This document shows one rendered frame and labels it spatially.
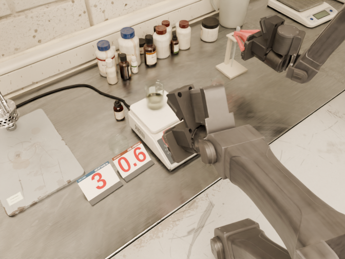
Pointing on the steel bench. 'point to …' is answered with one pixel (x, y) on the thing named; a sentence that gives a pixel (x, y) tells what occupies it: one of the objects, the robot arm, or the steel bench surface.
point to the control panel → (165, 150)
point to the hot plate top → (164, 120)
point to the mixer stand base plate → (34, 162)
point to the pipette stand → (226, 68)
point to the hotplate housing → (149, 137)
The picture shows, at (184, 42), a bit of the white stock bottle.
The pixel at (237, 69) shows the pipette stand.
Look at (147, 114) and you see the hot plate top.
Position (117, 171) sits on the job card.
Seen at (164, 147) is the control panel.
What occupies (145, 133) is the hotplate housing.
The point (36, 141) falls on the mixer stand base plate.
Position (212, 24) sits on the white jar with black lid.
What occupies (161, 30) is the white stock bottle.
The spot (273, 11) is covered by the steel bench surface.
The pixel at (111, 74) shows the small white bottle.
